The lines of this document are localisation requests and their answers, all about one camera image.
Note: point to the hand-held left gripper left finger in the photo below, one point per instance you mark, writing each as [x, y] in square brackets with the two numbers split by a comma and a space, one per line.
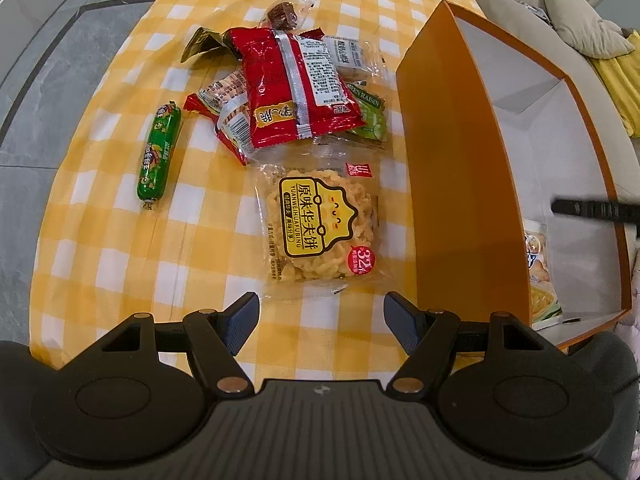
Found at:
[242, 322]

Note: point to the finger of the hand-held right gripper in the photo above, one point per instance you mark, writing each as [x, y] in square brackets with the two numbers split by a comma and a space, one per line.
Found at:
[590, 208]

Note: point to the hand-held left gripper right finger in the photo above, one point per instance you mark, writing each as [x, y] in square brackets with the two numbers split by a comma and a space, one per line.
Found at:
[402, 322]

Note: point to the yellow waffle cookie packet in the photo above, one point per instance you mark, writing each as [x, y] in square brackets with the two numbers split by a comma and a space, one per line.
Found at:
[320, 220]

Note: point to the orange cardboard box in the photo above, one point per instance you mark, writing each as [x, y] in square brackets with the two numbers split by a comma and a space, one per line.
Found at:
[450, 185]

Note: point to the green sausage stick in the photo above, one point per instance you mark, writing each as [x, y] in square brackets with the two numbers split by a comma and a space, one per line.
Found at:
[159, 155]

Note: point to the orange cracker packet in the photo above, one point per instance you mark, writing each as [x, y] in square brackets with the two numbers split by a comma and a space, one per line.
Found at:
[232, 110]

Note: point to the large red snack packet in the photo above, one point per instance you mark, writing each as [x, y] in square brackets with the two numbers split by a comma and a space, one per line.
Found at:
[280, 95]

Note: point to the white and blue snack packet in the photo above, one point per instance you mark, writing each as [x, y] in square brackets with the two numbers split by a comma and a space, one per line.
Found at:
[540, 280]

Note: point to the pale pink fuzzy cloth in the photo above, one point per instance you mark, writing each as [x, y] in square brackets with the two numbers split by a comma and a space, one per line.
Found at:
[631, 327]

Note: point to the yellow blanket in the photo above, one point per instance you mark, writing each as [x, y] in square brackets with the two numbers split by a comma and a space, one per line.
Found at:
[620, 80]

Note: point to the grey cushion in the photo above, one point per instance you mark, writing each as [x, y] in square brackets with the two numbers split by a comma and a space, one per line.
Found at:
[575, 10]

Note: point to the small grey object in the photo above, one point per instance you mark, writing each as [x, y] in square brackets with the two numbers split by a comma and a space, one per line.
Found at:
[536, 14]

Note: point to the green raisin packet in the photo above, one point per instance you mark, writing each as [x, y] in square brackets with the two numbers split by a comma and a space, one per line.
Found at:
[372, 115]

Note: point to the clear packet with white label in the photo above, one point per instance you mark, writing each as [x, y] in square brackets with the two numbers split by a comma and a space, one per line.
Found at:
[350, 52]

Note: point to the dark gold-edged snack packet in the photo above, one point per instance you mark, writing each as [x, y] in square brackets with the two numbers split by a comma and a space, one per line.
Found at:
[200, 42]

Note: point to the clear packet with brown date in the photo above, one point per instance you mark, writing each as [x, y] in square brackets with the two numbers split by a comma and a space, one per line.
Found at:
[282, 14]

